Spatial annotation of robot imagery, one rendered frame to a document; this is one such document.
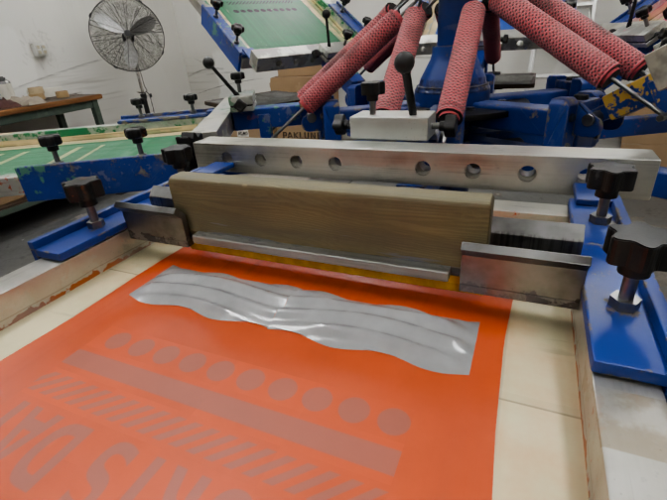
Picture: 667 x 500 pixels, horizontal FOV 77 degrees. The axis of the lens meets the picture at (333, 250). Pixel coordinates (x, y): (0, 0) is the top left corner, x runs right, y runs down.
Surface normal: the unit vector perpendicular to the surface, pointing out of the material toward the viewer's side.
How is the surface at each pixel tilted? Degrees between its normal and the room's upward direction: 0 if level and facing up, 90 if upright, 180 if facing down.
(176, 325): 0
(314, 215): 90
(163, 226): 90
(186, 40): 90
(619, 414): 0
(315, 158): 90
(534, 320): 0
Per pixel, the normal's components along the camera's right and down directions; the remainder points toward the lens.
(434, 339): -0.34, -0.56
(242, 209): -0.40, 0.44
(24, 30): 0.91, 0.13
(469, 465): -0.07, -0.89
